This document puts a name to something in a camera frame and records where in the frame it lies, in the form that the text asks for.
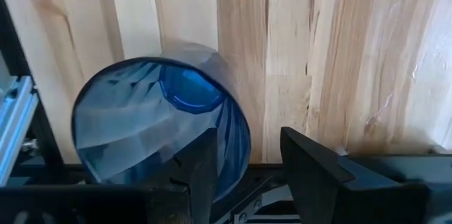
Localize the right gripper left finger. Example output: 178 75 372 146
143 127 220 224

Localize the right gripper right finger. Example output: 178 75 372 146
280 126 400 224

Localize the blue faceted translucent cup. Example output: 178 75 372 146
70 39 253 204

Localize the silver aluminium extrusion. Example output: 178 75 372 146
0 75 39 187

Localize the black aluminium rail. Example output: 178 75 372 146
0 162 452 224

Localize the silver metal bracket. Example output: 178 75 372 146
215 184 301 224

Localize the black rig frame post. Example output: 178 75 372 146
0 0 65 168

